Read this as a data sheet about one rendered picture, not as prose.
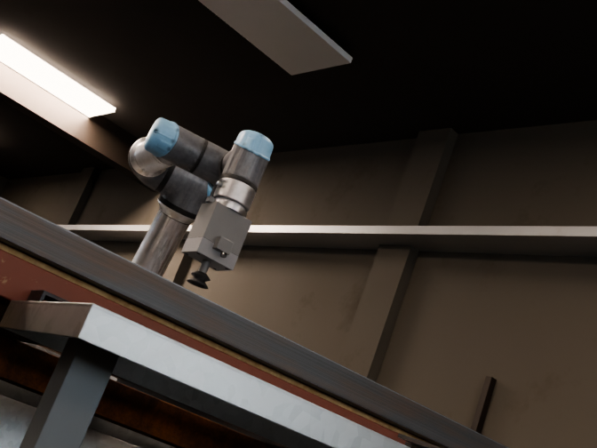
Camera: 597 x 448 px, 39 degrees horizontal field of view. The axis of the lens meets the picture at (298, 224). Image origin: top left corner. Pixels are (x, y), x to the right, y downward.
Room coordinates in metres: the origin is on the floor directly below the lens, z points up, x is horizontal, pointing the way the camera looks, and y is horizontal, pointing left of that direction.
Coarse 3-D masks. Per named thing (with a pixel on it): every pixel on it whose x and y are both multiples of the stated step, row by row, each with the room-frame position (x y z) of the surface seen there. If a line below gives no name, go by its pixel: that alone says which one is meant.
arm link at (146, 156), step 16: (160, 128) 1.57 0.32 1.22; (176, 128) 1.58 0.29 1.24; (144, 144) 1.61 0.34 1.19; (160, 144) 1.58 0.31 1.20; (176, 144) 1.58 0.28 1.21; (192, 144) 1.59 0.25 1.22; (128, 160) 1.93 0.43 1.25; (144, 160) 1.80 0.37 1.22; (160, 160) 1.66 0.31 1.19; (176, 160) 1.61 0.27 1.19; (192, 160) 1.60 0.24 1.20; (144, 176) 1.93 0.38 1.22; (160, 176) 1.96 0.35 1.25
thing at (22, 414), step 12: (0, 396) 1.78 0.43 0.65; (0, 408) 1.79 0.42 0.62; (12, 408) 1.80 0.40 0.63; (24, 408) 1.81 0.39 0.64; (0, 420) 1.79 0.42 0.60; (12, 420) 1.80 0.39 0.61; (24, 420) 1.81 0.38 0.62; (0, 432) 1.80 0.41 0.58; (12, 432) 1.81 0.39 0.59; (24, 432) 1.82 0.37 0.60; (96, 432) 1.89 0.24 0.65; (0, 444) 1.80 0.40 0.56; (12, 444) 1.81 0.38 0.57; (84, 444) 1.88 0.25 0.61; (96, 444) 1.89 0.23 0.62; (108, 444) 1.90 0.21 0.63; (120, 444) 1.92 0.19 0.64; (132, 444) 1.93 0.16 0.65
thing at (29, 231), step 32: (0, 224) 0.95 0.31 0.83; (32, 224) 0.97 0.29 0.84; (64, 256) 0.99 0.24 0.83; (96, 256) 1.01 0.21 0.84; (128, 288) 1.03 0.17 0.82; (160, 288) 1.05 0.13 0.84; (192, 320) 1.08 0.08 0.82; (224, 320) 1.10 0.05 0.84; (256, 352) 1.13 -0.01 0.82; (288, 352) 1.15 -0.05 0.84; (320, 384) 1.18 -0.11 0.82; (352, 384) 1.21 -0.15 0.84; (384, 416) 1.24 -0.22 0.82; (416, 416) 1.27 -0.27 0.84
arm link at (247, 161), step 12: (240, 132) 1.55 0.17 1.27; (252, 132) 1.53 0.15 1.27; (240, 144) 1.53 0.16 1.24; (252, 144) 1.53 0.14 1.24; (264, 144) 1.53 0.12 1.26; (228, 156) 1.56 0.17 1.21; (240, 156) 1.53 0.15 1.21; (252, 156) 1.53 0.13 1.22; (264, 156) 1.54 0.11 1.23; (228, 168) 1.54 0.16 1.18; (240, 168) 1.53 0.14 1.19; (252, 168) 1.53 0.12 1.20; (264, 168) 1.55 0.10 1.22; (240, 180) 1.53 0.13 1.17; (252, 180) 1.54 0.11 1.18
